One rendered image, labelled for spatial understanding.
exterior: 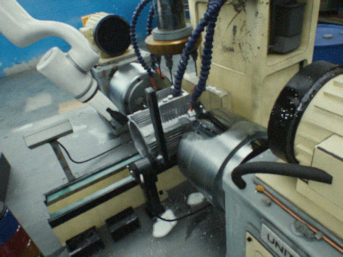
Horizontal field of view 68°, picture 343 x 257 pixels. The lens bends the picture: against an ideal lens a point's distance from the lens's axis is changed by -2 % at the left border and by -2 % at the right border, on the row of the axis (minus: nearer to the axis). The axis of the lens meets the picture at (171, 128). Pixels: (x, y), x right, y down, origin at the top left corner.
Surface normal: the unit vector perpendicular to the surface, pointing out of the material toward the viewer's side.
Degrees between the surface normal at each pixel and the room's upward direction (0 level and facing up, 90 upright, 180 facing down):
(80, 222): 90
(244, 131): 2
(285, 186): 0
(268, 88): 90
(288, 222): 0
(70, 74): 92
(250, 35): 90
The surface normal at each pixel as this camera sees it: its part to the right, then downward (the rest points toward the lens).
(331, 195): -0.85, 0.39
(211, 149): -0.65, -0.40
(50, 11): 0.40, 0.45
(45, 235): -0.14, -0.83
